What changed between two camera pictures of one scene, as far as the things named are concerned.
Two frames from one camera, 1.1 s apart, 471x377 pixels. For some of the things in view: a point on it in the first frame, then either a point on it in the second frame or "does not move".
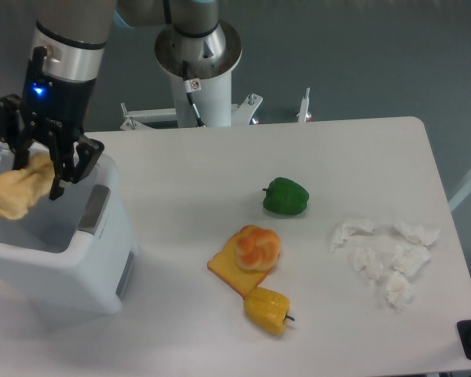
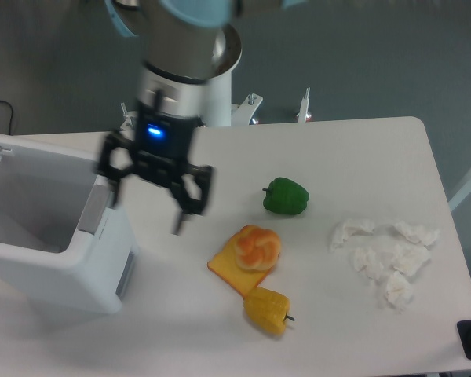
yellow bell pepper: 267,309 does not move
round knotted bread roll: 257,250 does not move
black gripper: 52,112 → 161,151
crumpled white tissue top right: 418,234 does not move
